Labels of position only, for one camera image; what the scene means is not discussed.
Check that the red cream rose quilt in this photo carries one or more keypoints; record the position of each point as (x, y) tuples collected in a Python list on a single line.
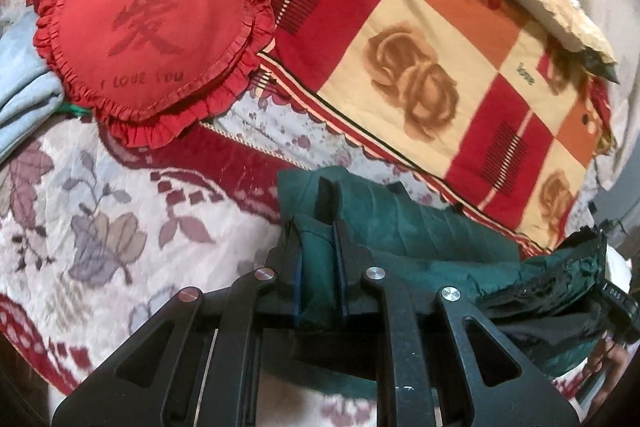
[(498, 105)]

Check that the person hand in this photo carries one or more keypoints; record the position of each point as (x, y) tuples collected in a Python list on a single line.
[(615, 358)]

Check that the light blue folded cloth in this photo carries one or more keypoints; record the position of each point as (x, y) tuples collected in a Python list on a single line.
[(30, 91)]

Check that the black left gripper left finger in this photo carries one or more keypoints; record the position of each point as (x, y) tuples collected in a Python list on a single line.
[(196, 361)]

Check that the floral white red bedspread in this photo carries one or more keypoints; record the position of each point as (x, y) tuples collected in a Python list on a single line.
[(95, 238)]

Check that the red heart-shaped ruffled pillow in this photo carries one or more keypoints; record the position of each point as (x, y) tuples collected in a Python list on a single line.
[(148, 69)]

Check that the green quilted puffer jacket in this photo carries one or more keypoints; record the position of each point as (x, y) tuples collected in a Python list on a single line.
[(542, 304)]

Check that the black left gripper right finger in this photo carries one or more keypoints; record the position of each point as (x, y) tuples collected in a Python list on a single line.
[(437, 360)]

